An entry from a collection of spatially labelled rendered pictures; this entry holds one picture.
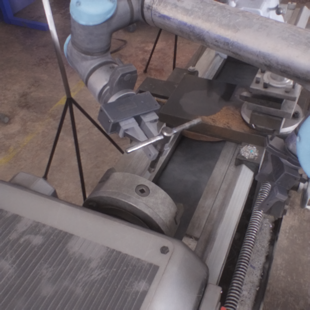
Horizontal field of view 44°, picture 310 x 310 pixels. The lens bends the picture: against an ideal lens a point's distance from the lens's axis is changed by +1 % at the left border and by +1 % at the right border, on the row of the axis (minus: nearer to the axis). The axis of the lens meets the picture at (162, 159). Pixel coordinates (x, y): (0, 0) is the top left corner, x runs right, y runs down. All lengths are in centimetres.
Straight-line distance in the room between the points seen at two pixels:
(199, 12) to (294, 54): 21
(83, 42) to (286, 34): 42
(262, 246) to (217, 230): 55
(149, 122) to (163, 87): 103
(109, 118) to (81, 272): 32
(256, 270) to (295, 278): 53
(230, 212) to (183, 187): 30
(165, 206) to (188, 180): 67
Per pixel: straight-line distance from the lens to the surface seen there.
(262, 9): 196
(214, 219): 135
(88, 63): 90
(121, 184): 95
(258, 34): 73
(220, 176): 148
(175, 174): 163
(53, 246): 71
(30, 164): 288
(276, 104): 145
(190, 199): 154
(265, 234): 188
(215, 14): 78
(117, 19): 87
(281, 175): 109
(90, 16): 83
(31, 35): 455
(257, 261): 179
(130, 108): 84
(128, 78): 84
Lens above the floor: 191
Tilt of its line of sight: 45 degrees down
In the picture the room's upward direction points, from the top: 2 degrees counter-clockwise
